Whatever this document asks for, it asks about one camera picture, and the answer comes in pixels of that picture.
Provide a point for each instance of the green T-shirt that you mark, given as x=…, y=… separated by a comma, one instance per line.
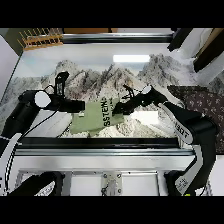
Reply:
x=93, y=118

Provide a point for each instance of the wooden rack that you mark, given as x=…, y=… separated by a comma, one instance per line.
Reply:
x=41, y=39

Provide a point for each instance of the dark floral garment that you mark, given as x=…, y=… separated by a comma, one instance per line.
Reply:
x=206, y=106

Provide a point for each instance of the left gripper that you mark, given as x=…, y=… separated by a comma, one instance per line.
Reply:
x=74, y=106

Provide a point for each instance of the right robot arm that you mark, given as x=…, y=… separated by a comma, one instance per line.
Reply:
x=196, y=130

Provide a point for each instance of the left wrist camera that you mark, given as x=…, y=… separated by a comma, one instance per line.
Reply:
x=61, y=81

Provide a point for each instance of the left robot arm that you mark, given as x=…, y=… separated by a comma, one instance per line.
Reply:
x=25, y=113

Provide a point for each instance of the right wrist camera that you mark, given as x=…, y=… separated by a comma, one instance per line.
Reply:
x=128, y=92

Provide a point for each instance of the silver frame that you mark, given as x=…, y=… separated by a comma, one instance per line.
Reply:
x=100, y=160

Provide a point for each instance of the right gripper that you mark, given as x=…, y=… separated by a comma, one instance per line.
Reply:
x=126, y=106

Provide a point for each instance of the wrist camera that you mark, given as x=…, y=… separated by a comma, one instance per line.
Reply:
x=128, y=92
x=61, y=81

